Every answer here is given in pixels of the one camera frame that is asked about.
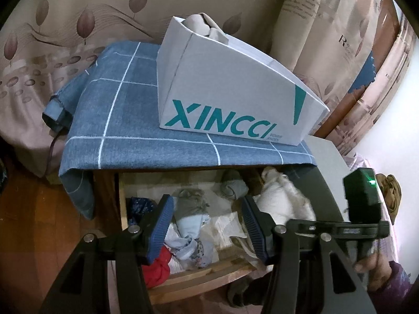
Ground grey garment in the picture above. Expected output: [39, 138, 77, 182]
[174, 188, 210, 220]

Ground white lace bra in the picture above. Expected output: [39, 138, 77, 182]
[256, 167, 317, 225]

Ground floral sheer underwear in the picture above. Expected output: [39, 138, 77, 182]
[190, 239, 214, 268]

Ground red underwear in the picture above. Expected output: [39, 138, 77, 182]
[141, 245, 172, 289]

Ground grey beige bra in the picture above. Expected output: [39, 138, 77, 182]
[182, 13, 229, 45]

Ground wooden open drawer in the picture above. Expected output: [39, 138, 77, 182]
[119, 170, 258, 305]

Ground person's right hand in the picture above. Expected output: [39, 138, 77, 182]
[354, 252, 392, 291]

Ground dark navy patterned garment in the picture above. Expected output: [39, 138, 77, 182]
[126, 197, 158, 226]

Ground brown cloth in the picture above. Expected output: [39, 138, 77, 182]
[376, 174, 402, 224]

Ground grey cabinet top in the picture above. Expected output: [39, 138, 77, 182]
[305, 135, 350, 221]

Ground blue checked table cloth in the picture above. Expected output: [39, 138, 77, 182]
[42, 41, 315, 219]

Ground white XINCCI shoe box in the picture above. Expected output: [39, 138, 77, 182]
[156, 17, 329, 146]

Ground leaf patterned beige curtain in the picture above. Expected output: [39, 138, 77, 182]
[0, 0, 419, 184]

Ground black cable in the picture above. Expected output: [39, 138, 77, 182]
[44, 130, 66, 177]

